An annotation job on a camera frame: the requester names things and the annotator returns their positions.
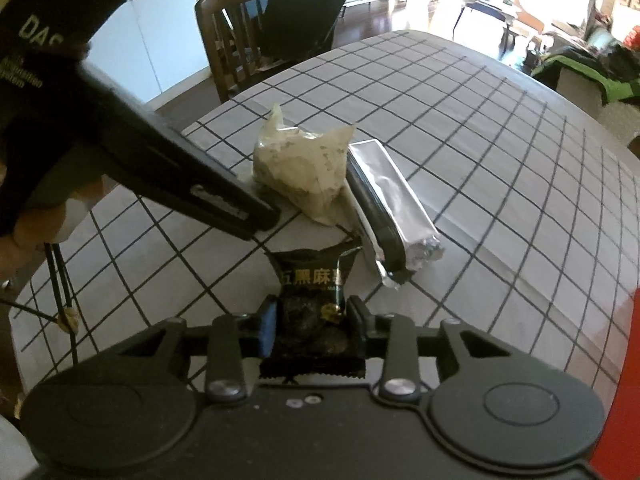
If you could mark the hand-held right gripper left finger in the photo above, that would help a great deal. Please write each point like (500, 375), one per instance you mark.
(268, 327)

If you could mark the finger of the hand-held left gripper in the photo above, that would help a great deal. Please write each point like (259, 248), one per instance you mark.
(190, 170)

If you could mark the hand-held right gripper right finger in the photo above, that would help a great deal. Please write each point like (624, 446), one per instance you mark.
(359, 325)

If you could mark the black gold-print snack packet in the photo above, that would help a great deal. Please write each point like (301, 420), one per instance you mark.
(310, 330)

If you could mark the translucent white snack packet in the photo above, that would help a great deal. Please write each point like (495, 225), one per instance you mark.
(300, 170)

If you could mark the orange cardboard box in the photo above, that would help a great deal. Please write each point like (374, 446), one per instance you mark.
(631, 385)

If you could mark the person's left hand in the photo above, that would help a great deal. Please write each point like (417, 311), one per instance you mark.
(35, 232)

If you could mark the silver foil snack packet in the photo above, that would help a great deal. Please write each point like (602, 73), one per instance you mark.
(385, 205)

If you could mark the dark wooden chair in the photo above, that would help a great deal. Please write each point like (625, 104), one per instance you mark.
(225, 40)

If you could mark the black cloth on chair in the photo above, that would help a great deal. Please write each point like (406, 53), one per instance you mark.
(300, 15)

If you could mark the dark coffee table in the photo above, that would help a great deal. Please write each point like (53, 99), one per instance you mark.
(492, 10)

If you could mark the green and black jacket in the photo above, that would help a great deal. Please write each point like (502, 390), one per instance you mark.
(600, 67)

